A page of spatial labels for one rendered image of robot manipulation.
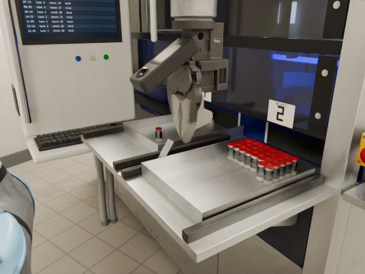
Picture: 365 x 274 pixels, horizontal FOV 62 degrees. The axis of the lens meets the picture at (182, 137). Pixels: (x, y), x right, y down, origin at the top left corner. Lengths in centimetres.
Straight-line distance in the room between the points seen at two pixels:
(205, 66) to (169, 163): 37
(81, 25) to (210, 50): 91
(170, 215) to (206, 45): 33
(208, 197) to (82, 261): 132
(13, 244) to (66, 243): 166
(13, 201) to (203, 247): 31
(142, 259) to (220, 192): 121
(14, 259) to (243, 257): 87
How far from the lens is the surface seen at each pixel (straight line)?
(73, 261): 193
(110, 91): 144
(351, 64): 73
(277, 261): 104
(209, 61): 51
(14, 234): 42
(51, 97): 138
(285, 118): 84
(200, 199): 68
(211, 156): 88
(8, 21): 127
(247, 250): 113
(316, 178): 79
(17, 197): 53
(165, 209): 65
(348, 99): 74
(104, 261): 188
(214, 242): 57
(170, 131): 109
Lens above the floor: 124
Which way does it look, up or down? 20 degrees down
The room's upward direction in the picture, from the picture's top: straight up
